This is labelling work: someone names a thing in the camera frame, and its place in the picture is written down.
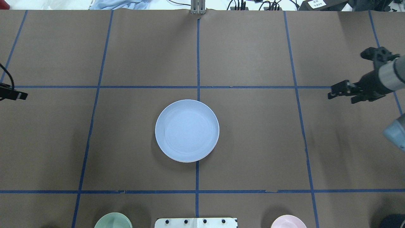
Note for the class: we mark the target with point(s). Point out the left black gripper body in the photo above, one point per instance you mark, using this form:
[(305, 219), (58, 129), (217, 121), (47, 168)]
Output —
[(15, 94)]

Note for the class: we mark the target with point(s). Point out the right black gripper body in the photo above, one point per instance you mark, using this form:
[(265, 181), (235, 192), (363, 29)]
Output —
[(370, 81)]

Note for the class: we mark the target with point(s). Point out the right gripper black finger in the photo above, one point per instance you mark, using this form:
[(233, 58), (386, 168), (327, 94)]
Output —
[(342, 88)]

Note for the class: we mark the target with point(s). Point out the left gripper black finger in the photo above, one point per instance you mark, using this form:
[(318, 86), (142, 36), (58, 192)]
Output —
[(19, 95)]

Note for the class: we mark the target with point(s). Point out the blue plate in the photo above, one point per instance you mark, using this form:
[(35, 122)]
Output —
[(187, 130)]

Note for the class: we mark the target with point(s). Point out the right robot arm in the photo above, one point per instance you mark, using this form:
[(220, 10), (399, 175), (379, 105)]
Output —
[(382, 117)]

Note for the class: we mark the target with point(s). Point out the light blue cloth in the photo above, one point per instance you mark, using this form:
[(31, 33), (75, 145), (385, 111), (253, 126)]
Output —
[(118, 4)]

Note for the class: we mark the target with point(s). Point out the dark blue lidded pot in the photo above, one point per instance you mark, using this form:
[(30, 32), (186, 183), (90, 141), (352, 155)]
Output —
[(393, 221)]

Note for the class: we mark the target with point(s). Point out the pink bowl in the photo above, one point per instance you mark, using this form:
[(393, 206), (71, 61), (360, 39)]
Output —
[(288, 221)]

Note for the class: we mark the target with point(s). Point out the green bowl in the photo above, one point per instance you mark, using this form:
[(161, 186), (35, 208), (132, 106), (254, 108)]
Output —
[(113, 220)]

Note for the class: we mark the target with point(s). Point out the aluminium frame post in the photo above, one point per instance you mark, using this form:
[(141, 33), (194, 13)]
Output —
[(197, 7)]

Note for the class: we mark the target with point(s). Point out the white camera mast base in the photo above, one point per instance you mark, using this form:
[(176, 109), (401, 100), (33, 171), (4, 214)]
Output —
[(196, 223)]

